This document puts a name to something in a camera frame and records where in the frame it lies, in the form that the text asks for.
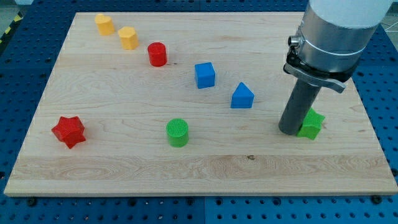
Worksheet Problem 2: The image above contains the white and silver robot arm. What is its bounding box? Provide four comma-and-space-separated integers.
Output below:
284, 0, 392, 93

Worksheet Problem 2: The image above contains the green star block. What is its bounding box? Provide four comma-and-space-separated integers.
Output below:
297, 108, 325, 140

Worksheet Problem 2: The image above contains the red star block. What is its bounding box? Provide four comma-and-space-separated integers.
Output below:
52, 116, 86, 149

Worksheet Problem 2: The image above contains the green cylinder block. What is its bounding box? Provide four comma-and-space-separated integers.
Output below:
166, 118, 189, 147

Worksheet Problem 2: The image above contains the blue cube block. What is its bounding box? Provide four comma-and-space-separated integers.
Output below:
194, 62, 215, 89

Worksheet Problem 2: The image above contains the blue triangle block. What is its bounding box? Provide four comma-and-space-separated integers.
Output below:
230, 82, 255, 108

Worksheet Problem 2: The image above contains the wooden board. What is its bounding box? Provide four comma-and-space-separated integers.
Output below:
4, 12, 397, 197

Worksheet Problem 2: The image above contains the red cylinder block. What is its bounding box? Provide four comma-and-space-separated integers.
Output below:
147, 42, 167, 67

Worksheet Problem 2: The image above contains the yellow hexagon block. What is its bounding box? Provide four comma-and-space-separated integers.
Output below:
118, 26, 139, 50

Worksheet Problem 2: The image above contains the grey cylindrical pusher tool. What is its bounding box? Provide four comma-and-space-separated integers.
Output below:
279, 80, 321, 135

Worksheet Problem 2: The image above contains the yellow heart block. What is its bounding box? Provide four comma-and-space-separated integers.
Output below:
95, 13, 115, 35

